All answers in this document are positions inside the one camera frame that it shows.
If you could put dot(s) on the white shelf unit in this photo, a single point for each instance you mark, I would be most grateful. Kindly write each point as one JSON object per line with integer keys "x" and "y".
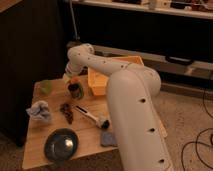
{"x": 169, "y": 36}

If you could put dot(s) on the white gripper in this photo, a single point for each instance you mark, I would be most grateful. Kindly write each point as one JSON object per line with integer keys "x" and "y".
{"x": 71, "y": 71}

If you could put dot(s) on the round metal plate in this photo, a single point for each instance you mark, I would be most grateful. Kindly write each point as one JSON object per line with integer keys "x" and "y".
{"x": 61, "y": 145}

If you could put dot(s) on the white handled dish brush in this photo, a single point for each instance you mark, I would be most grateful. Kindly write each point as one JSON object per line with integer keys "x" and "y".
{"x": 100, "y": 122}

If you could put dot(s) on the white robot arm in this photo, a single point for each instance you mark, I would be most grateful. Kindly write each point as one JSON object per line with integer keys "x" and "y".
{"x": 129, "y": 93}

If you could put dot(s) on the green plastic cup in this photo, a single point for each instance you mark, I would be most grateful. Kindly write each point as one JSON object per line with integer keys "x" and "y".
{"x": 45, "y": 87}

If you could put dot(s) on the brown grape bunch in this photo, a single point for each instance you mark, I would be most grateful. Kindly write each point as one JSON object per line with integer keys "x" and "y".
{"x": 65, "y": 109}

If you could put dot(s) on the orange plastic dish rack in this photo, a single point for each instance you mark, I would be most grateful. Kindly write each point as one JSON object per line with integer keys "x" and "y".
{"x": 97, "y": 82}

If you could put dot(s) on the crumpled blue white cloth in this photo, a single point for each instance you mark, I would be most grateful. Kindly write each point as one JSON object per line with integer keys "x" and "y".
{"x": 39, "y": 111}

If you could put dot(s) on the small metal cup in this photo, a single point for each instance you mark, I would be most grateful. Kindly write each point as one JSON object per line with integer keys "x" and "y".
{"x": 76, "y": 90}

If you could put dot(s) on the small wooden table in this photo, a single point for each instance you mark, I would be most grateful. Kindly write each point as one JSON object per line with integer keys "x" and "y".
{"x": 50, "y": 126}

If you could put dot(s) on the blue grey sponge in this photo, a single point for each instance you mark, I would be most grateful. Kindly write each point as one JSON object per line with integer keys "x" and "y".
{"x": 108, "y": 139}

